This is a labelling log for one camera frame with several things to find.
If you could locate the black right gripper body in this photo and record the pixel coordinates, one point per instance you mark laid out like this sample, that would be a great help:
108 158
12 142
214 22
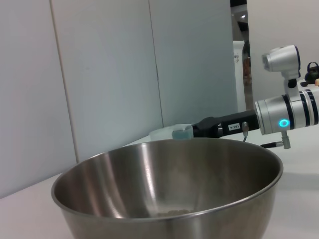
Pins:
246 120

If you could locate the clear plastic measuring cup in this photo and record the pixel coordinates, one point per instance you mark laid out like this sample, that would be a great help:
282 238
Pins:
162 133

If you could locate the stainless steel mixing bowl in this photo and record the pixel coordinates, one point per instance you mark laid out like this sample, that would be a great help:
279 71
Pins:
149 179

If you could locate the black kettle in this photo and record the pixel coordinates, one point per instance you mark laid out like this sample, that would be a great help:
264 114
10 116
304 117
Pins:
312 73

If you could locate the small orange object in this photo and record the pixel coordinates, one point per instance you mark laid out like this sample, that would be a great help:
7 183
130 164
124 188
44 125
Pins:
317 82

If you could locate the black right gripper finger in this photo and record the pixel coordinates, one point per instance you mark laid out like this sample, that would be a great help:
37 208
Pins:
207 128

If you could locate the white cabinet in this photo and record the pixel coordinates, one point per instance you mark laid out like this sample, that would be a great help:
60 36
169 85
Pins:
238 74

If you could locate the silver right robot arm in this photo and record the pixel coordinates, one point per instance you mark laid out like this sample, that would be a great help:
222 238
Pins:
271 114

